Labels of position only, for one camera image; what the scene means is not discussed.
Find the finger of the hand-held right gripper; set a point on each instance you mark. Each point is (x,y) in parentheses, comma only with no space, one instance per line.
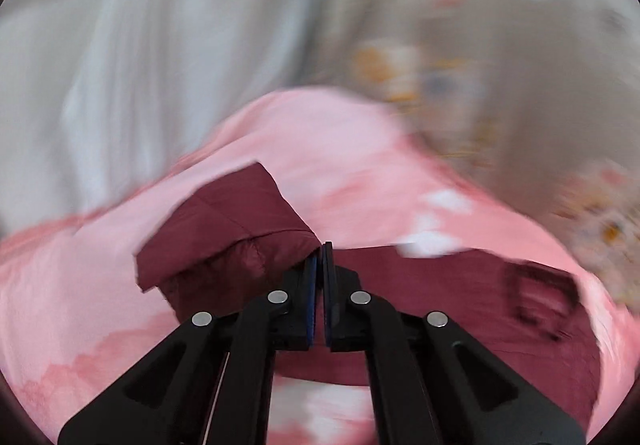
(542,275)

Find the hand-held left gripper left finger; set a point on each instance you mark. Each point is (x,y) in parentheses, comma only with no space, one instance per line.
(311,292)

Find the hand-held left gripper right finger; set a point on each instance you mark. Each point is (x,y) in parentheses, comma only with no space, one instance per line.
(327,292)

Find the maroon puffer jacket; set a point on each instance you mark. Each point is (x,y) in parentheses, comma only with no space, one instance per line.
(230,225)

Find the pink fleece blanket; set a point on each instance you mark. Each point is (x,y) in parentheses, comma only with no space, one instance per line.
(320,150)

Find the grey floral blanket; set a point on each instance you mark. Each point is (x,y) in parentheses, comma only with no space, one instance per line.
(500,55)

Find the white pleated cloth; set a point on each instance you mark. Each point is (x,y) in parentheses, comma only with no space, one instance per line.
(165,40)

